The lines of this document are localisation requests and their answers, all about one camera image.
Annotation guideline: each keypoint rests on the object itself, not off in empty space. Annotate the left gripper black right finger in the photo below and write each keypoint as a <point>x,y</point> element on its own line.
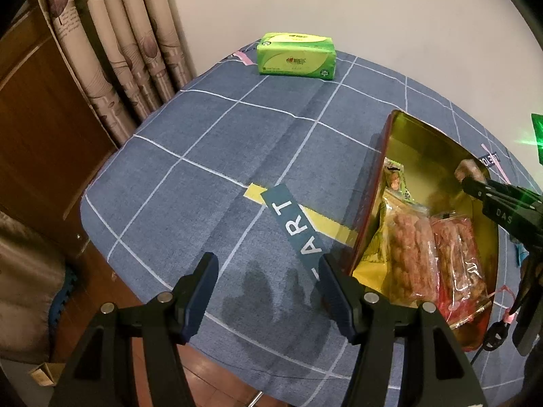
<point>435,370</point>

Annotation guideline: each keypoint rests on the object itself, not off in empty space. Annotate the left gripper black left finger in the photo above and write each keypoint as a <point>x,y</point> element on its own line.
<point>101,369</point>

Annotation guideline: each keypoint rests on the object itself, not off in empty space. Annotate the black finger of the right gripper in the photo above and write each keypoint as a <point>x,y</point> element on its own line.
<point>512,194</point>

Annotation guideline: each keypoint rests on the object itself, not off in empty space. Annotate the brown cake pink packet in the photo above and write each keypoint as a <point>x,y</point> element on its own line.
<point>469,169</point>

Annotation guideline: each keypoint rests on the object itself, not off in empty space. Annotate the clear bag twisted snacks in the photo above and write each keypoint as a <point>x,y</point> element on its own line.
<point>460,262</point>

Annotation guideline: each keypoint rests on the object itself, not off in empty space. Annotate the red snack packet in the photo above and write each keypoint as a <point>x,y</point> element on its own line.
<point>462,313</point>

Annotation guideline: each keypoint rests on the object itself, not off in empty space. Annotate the clear bag orange snacks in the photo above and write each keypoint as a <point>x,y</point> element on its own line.
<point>413,251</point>

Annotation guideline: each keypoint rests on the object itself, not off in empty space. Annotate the small green snack packet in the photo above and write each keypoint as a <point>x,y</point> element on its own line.
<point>396,180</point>

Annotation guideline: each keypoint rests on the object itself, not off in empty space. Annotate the yellow snack bag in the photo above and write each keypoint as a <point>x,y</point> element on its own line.
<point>375,267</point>

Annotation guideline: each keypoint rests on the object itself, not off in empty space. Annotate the red gold toffee tin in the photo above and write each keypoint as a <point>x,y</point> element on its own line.
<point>467,242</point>

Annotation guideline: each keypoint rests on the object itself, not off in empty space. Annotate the dark wooden cabinet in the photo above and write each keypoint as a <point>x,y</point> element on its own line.
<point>52,145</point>

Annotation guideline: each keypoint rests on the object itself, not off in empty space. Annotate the blue checked tablecloth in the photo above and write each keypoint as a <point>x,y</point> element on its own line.
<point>177,189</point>

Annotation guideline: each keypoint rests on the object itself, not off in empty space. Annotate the green tissue pack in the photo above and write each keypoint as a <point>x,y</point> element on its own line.
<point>296,54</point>

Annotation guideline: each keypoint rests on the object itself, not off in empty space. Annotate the beige patterned curtain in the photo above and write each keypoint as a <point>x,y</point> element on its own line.
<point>125,55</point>

